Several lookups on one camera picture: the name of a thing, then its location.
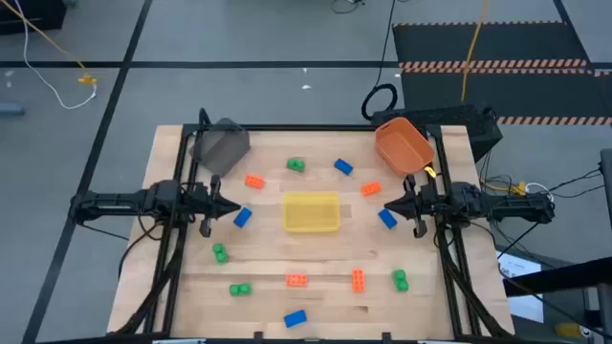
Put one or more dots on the black stand bar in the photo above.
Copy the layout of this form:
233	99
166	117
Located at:
564	277

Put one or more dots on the green toy building block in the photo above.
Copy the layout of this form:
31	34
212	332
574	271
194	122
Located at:
240	289
220	253
296	165
400	280

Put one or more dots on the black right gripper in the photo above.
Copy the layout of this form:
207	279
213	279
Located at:
425	203

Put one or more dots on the black aluminium table frame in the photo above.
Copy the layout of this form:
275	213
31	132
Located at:
311	127

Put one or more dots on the grey flat object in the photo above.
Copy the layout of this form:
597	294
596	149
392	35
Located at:
12	109

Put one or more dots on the yellow plug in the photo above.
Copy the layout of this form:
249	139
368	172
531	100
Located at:
519	187

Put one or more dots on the small yellow tag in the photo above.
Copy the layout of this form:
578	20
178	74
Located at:
430	171

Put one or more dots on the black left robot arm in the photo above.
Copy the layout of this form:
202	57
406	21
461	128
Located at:
119	200

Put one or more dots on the blue toy building block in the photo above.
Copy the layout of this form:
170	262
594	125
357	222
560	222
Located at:
295	318
387	219
243	217
343	166

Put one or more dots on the white paper sheet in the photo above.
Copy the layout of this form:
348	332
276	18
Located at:
526	306

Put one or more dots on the black hazard-striped floor mat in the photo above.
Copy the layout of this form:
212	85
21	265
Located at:
526	95
502	43

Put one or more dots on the yellow translucent plastic bin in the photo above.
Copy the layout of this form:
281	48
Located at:
311	212

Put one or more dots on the grey post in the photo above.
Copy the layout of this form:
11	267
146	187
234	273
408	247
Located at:
607	191

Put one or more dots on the black equipment box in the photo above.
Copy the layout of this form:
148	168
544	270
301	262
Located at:
28	19

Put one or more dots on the grey translucent plastic bin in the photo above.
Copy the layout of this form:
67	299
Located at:
222	148

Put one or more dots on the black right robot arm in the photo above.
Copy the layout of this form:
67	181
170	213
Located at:
507	205

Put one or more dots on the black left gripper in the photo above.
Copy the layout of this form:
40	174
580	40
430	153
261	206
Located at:
205	203

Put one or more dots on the orange plastic bin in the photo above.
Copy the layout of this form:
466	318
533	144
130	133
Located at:
404	148

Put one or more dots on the small yellow object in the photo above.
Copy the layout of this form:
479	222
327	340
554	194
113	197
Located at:
569	329

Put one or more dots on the orange toy building block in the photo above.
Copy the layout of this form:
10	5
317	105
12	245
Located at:
296	280
358	280
371	188
255	181

